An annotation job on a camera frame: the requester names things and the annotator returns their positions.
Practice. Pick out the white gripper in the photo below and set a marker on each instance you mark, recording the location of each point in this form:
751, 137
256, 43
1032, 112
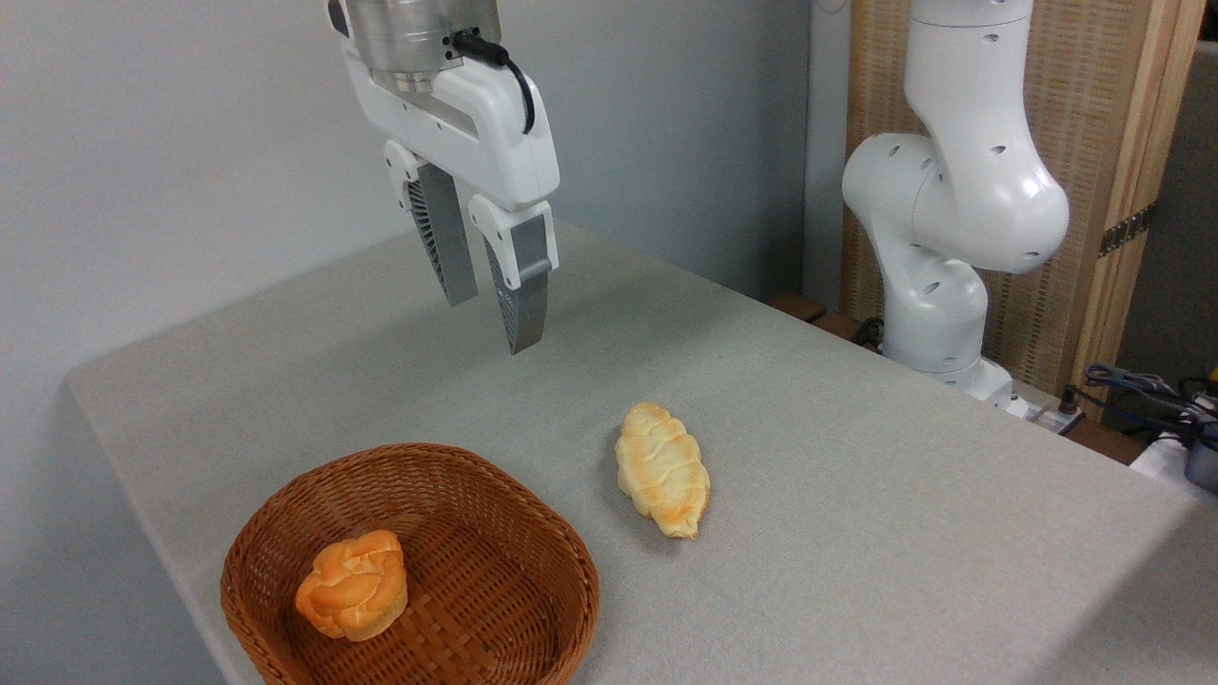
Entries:
495, 143

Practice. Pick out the brown woven wicker basket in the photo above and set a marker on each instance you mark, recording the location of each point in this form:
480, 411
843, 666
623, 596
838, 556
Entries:
495, 590

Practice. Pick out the long braided pale bread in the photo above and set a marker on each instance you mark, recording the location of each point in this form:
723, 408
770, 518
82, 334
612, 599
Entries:
661, 468

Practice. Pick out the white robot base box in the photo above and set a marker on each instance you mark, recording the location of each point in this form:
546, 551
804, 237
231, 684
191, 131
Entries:
1042, 411

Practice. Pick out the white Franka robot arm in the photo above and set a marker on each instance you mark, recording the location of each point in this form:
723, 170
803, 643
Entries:
961, 190

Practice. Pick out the wooden rattan folding screen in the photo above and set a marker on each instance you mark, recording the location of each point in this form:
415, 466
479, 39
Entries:
1094, 95

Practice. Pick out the round orange bread roll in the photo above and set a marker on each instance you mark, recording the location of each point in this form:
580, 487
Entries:
354, 585

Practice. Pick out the metal screen hinge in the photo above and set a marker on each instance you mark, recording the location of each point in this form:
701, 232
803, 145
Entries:
1128, 229

